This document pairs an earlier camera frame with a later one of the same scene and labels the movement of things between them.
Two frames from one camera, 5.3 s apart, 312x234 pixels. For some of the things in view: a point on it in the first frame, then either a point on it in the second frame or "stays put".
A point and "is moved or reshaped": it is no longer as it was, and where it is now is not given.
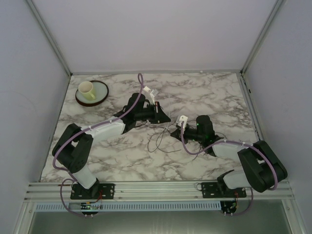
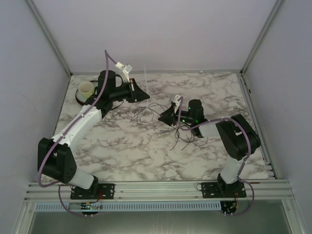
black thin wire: [160, 129] is moved or reshaped
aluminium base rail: [259, 191] stays put
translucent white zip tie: [168, 126] to [146, 85]
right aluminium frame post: [262, 34] stays put
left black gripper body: [156, 114] to [132, 95]
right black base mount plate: [211, 190] stays put
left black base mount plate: [98, 191] stays put
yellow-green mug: [86, 87] stays put
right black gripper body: [187, 134] to [173, 117]
